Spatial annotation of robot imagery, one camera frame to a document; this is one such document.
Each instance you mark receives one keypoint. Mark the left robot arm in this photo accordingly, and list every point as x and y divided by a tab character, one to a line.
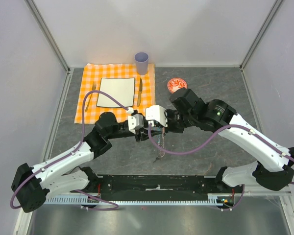
33	185

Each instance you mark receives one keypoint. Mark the white square plate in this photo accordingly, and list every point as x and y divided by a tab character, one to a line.
121	89

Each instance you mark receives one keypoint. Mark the red patterned bowl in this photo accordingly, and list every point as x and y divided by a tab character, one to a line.
175	84

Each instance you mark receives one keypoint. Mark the lilac plastic cup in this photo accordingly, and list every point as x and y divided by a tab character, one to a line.
141	61

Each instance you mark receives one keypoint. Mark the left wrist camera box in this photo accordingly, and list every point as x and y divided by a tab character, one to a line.
135	123

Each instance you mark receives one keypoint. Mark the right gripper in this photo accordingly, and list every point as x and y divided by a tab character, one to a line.
169	112

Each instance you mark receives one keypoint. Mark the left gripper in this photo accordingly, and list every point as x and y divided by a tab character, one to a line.
142	133

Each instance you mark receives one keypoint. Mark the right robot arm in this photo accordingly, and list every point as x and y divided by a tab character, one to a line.
273	166

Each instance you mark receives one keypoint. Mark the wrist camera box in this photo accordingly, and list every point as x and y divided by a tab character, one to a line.
135	123
155	114

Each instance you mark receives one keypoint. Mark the orange checkered cloth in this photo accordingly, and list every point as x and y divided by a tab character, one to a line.
94	73

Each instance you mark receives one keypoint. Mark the slotted cable duct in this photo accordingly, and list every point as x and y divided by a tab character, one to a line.
81	199

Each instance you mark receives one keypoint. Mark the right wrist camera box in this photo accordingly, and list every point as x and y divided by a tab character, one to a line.
155	114

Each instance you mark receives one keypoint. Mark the gold knife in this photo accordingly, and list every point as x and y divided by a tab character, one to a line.
140	92

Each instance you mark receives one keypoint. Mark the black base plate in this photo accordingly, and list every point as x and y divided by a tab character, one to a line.
193	183

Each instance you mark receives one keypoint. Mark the gold fork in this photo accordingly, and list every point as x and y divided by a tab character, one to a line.
90	96

